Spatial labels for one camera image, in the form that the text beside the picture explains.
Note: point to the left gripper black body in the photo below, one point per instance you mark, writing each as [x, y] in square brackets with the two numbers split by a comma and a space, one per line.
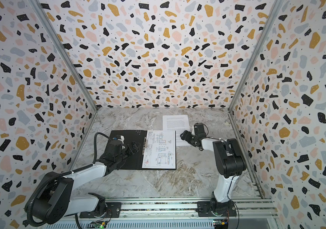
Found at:
[123, 155]

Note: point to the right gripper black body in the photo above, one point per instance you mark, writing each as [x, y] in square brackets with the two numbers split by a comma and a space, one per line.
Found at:
[190, 137]

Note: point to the text page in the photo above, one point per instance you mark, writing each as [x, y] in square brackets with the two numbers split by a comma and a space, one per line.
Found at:
[179, 124]

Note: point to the orange black file folder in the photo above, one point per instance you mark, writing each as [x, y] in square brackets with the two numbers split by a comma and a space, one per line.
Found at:
[141, 150]

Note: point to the technical drawing sheet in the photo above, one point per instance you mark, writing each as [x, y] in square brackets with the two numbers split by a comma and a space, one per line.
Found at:
[160, 151]

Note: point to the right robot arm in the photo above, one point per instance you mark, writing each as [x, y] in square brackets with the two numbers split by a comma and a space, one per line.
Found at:
[230, 164]

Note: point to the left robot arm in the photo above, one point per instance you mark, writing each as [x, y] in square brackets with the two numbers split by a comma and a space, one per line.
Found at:
[52, 199]

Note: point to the metal folder clip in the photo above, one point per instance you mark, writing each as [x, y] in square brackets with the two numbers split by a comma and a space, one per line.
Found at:
[144, 145]

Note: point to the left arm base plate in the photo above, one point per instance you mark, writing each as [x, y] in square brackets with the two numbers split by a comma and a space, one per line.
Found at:
[108, 210]

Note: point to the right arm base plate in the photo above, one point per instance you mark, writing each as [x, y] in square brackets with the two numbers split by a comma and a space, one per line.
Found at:
[213, 208]

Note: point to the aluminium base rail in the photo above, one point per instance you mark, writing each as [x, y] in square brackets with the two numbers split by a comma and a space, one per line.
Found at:
[183, 213]

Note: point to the aluminium corner post right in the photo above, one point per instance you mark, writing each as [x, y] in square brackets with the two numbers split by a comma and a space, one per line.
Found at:
[267, 27]

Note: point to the aluminium corner post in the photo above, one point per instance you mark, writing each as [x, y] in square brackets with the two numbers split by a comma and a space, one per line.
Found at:
[37, 8]
[267, 27]

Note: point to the aluminium corner post left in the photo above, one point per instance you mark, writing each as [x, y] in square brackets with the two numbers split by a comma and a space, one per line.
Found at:
[37, 8]

